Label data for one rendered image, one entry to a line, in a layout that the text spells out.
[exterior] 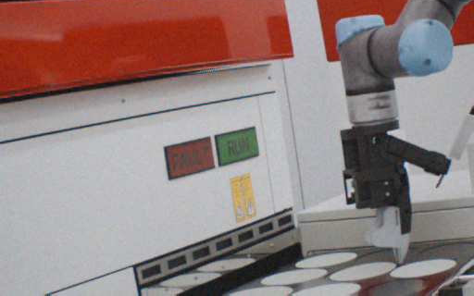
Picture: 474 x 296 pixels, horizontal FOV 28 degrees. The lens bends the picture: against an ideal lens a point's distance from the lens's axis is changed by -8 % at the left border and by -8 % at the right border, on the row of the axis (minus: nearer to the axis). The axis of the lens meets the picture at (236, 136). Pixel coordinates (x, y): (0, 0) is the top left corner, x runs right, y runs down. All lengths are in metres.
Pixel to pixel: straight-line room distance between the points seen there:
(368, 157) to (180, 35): 0.31
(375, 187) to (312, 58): 3.66
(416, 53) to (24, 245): 0.56
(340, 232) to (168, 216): 0.37
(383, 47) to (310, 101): 3.63
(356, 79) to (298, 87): 3.48
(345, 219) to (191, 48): 0.44
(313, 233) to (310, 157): 3.21
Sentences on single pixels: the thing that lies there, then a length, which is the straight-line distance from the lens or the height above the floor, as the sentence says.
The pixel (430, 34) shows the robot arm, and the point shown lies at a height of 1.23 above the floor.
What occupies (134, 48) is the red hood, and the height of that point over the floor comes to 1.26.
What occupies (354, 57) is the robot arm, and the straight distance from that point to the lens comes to 1.38.
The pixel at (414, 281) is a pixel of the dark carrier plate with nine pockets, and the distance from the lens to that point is 1.32.
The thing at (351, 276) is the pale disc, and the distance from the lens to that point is 1.42.
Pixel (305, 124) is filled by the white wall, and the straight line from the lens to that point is 4.88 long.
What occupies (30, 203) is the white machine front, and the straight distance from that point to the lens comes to 1.19.
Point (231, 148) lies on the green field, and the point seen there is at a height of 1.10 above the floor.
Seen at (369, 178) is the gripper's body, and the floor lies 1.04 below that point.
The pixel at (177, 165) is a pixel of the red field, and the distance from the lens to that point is 1.43.
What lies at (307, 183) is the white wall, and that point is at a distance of 4.85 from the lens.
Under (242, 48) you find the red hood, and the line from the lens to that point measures 1.52.
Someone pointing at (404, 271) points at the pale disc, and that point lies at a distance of 1.39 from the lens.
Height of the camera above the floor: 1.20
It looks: 3 degrees down
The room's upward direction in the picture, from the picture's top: 9 degrees counter-clockwise
